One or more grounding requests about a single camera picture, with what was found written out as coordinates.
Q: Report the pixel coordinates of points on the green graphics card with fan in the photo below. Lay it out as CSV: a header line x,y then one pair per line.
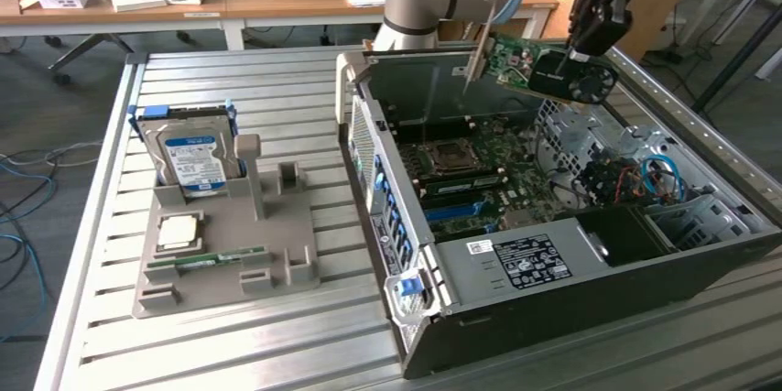
x,y
550,75

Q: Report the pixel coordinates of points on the wooden cabinet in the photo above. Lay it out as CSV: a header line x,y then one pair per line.
x,y
666,6

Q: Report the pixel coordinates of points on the green motherboard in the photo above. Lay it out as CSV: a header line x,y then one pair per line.
x,y
525,180

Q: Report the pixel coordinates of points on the CPU socket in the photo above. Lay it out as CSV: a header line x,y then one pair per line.
x,y
453,155

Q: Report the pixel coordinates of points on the metal disk bay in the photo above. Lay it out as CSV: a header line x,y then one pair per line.
x,y
702,221

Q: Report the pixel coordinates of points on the blue expansion slot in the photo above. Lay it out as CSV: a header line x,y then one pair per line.
x,y
456,212

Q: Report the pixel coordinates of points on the wooden office desk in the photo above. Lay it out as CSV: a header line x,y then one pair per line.
x,y
275,2

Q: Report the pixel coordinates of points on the grey power supply unit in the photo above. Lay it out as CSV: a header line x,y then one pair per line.
x,y
482,272

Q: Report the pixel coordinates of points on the open black PC case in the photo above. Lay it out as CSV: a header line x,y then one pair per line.
x,y
550,318

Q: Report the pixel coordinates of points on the blue plastic case latch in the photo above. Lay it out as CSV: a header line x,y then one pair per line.
x,y
410,285

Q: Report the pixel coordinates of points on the hard disk in blue caddy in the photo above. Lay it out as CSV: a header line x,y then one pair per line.
x,y
190,157

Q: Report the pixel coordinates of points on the grey parts rack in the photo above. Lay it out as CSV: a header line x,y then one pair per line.
x,y
233,235

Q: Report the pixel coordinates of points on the silver CPU chip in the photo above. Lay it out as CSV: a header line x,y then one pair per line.
x,y
178,231

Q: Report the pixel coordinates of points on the black metal door frame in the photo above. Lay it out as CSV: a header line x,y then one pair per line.
x,y
733,57

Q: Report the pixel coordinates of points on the black caster leg frame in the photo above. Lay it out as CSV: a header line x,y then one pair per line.
x,y
79,50

